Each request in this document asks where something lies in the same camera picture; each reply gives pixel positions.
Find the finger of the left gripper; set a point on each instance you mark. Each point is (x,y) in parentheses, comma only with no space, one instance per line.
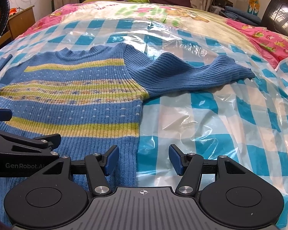
(5,115)
(10,143)

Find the folded blue clothes pile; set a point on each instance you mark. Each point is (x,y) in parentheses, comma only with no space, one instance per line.
(240,16)

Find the pink floral bed quilt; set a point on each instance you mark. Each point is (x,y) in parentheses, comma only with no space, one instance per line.
(270,45)

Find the blue striped knit sweater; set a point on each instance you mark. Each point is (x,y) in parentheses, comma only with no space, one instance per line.
(93,98)

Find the yellow green pillow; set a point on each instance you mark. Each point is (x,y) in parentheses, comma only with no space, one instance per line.
(132,1)

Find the blue checkered plastic sheet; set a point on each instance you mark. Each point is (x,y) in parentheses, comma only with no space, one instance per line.
(246,120)

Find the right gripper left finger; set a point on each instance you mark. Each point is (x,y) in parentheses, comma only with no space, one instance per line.
(99,167)

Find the yellow cartoon box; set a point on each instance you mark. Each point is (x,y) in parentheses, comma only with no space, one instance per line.
(253,7)

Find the wooden desk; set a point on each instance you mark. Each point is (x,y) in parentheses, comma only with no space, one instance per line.
(17,24)

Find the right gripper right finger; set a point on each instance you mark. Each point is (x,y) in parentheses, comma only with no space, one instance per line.
(189,167)

